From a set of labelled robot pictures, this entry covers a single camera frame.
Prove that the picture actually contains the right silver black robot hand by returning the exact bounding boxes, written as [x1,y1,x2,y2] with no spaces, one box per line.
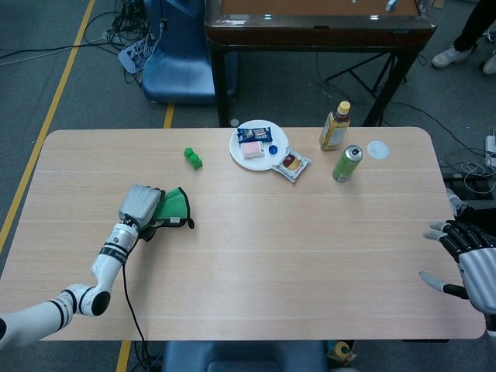
[418,219,496,313]

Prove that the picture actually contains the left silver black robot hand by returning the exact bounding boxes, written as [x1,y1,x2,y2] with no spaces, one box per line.
[118,184,164,242]

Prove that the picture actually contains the green microfiber cloth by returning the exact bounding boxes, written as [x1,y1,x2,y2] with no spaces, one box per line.
[149,187,195,231]

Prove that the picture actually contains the green toy building block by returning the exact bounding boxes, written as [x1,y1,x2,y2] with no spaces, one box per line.
[183,146,205,171]

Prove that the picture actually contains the white round plate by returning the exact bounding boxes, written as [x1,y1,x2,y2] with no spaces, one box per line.
[229,119,290,171]

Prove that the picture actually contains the white power strip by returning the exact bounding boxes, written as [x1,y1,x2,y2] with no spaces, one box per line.
[484,134,496,168]

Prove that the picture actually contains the pink snack pack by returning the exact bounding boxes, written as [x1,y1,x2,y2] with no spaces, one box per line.
[239,141,267,160]

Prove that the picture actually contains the blue cookie pack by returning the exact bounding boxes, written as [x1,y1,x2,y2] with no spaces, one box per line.
[236,126,274,143]

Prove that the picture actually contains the white round lid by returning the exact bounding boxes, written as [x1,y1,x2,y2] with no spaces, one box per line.
[367,139,391,160]

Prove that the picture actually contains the red white snack packet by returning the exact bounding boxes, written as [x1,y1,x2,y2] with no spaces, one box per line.
[272,149,312,184]

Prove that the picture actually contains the green drink can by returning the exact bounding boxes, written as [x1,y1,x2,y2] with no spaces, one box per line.
[332,144,364,184]

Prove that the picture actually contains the blue padded seat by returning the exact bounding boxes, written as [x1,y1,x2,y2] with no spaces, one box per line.
[160,340,329,372]

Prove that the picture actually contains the yellow capped tea bottle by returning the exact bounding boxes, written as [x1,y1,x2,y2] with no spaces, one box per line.
[319,101,352,152]

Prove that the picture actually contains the black folding stand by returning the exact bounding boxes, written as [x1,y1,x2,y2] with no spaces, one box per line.
[324,52,408,98]

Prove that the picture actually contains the person leg black trousers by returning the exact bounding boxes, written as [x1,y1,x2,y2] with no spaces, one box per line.
[452,0,496,63]

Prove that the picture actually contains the dark wooden side table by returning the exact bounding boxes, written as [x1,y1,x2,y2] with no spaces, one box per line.
[204,0,438,128]

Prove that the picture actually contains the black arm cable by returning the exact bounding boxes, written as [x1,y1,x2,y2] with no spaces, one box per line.
[121,261,151,352]

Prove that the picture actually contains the black floor cable bundle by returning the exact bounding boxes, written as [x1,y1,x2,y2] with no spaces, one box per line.
[103,0,158,88]

